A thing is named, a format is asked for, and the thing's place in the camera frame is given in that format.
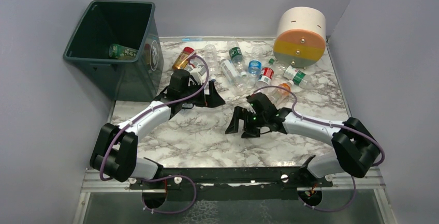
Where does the clear bottle blue wrap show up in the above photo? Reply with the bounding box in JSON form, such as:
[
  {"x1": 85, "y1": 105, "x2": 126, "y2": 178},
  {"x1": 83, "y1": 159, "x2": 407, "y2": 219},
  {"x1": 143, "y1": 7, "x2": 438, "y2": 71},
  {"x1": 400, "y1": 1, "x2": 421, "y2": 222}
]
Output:
[{"x1": 248, "y1": 46, "x2": 263, "y2": 79}]

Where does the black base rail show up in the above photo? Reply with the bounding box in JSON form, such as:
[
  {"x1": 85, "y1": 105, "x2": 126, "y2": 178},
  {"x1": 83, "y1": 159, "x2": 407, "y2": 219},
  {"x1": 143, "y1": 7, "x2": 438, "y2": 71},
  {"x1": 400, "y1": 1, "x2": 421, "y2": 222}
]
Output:
[{"x1": 129, "y1": 167, "x2": 333, "y2": 201}]

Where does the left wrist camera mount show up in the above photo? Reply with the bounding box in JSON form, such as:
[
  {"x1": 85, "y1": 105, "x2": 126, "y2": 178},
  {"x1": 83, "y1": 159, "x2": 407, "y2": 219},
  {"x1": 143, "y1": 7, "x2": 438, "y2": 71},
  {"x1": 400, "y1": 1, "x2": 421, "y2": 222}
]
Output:
[{"x1": 189, "y1": 66, "x2": 206, "y2": 84}]

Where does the clear bottle green white label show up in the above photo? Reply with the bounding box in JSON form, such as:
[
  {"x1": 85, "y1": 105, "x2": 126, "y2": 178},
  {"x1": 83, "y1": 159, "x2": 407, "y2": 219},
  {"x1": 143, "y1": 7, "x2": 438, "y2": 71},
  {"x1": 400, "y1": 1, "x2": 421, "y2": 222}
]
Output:
[{"x1": 268, "y1": 58, "x2": 312, "y2": 88}]

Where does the white cylinder with coloured face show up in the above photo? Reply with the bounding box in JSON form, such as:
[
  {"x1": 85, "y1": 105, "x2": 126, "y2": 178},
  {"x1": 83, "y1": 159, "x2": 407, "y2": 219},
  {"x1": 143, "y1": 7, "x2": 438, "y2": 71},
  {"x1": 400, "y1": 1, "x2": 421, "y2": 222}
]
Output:
[{"x1": 273, "y1": 7, "x2": 326, "y2": 68}]

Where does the orange juice bottle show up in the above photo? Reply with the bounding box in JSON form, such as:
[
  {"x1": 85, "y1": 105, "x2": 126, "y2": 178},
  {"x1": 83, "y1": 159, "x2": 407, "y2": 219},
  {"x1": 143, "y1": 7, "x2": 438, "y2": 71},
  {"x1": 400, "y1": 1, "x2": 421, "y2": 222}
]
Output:
[{"x1": 268, "y1": 80, "x2": 294, "y2": 106}]

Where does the clear bottle grey blue label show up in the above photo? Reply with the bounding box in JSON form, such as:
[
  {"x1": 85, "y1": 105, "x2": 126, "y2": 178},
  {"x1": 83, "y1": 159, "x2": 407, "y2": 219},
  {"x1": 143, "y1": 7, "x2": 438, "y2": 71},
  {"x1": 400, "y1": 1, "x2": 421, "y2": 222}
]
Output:
[{"x1": 184, "y1": 56, "x2": 206, "y2": 76}]

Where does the green tea bottle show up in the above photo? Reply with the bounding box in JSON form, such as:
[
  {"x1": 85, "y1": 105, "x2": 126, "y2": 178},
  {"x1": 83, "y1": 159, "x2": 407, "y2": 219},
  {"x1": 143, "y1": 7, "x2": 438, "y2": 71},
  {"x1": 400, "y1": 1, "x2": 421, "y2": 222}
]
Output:
[{"x1": 108, "y1": 43, "x2": 138, "y2": 60}]

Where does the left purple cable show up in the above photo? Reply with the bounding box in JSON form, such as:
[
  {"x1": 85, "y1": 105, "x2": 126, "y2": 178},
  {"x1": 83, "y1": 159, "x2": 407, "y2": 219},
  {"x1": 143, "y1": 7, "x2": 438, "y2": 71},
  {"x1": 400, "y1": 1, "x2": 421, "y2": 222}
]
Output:
[{"x1": 99, "y1": 55, "x2": 211, "y2": 215}]

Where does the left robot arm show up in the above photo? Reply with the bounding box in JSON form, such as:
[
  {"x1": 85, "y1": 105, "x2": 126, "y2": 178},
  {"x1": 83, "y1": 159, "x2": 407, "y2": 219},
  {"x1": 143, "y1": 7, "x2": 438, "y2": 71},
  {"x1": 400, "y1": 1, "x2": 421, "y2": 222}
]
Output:
[{"x1": 90, "y1": 69, "x2": 225, "y2": 182}]

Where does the aluminium frame rail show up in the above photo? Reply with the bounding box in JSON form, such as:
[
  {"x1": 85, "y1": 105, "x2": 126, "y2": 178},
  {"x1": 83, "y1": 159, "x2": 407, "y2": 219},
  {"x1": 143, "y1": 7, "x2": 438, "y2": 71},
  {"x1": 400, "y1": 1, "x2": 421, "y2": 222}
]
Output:
[{"x1": 81, "y1": 168, "x2": 386, "y2": 193}]

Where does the dark green plastic bin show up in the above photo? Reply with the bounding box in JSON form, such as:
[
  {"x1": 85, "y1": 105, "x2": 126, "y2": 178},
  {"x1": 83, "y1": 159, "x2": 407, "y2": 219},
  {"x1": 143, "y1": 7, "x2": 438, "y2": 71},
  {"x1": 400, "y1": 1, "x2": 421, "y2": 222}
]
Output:
[{"x1": 63, "y1": 0, "x2": 164, "y2": 102}]

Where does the amber bottle red label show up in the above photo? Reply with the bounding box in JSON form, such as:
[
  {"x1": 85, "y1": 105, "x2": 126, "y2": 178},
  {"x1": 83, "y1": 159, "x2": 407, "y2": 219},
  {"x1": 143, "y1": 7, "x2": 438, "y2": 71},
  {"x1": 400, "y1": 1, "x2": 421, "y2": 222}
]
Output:
[{"x1": 172, "y1": 47, "x2": 196, "y2": 71}]

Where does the clear bottle red cap right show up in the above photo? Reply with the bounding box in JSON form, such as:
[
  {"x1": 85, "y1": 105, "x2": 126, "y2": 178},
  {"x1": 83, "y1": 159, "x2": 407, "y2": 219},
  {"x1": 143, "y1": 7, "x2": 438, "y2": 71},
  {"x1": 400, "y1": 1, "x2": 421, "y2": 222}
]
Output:
[{"x1": 255, "y1": 66, "x2": 274, "y2": 88}]

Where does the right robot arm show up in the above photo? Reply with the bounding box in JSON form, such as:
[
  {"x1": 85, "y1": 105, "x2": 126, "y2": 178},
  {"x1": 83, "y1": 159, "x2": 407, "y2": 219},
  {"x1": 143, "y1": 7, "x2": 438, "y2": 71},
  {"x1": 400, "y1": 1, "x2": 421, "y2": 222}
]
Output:
[{"x1": 225, "y1": 93, "x2": 385, "y2": 182}]

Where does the clear unlabelled bottle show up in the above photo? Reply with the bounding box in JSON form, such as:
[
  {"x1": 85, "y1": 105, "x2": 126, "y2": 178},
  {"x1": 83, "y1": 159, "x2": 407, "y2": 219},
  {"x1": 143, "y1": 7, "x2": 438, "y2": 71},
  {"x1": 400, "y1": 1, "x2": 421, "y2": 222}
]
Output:
[{"x1": 204, "y1": 44, "x2": 219, "y2": 82}]

